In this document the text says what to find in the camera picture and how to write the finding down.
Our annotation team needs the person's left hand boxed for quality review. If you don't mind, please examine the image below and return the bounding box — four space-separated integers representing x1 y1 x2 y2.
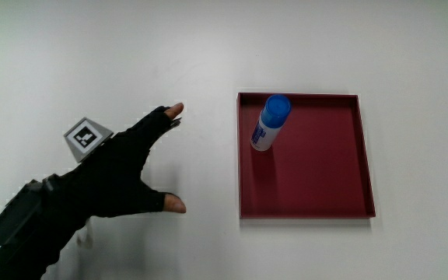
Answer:
58 102 187 219

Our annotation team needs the blue white glue stick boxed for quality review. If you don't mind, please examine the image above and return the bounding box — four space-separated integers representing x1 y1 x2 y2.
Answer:
250 93 292 152

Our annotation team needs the dark red square plate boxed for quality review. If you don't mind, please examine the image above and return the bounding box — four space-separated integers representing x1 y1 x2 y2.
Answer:
236 92 376 219

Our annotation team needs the black wrist sensor box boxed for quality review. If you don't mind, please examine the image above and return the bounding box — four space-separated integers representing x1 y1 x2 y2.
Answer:
0 179 51 247

